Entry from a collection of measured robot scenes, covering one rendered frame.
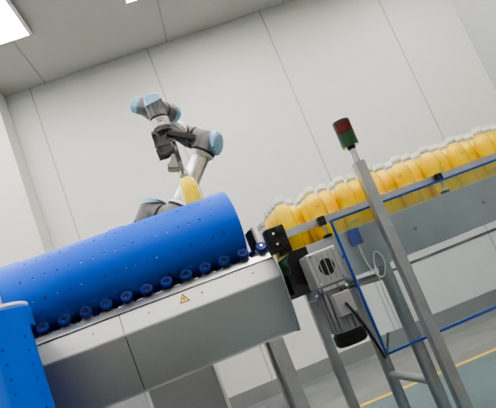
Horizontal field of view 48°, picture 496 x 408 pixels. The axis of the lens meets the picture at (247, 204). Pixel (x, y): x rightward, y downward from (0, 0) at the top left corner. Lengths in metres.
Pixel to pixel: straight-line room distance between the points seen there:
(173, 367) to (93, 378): 0.27
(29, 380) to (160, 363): 0.50
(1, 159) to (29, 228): 0.66
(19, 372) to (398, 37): 4.89
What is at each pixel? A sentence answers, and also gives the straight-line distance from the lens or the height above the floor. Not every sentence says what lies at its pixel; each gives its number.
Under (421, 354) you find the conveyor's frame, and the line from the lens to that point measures 2.14.
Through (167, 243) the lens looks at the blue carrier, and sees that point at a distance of 2.06.
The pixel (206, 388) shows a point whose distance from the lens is 2.55.
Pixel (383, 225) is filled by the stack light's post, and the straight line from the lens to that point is 1.97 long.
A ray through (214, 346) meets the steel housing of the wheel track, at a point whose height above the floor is 0.68.
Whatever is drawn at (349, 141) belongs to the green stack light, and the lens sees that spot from 2.00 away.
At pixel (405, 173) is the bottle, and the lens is 2.28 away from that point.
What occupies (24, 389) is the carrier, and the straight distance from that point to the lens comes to 1.79.
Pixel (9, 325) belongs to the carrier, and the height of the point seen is 0.97.
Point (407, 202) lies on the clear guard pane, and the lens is 2.14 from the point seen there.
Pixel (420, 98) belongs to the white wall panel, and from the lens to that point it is 5.69.
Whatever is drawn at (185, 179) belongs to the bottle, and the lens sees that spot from 2.24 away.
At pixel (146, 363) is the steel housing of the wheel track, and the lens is 2.08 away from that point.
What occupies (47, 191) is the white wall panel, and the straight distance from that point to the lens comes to 5.36.
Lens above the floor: 0.76
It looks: 10 degrees up
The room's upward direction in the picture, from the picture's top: 22 degrees counter-clockwise
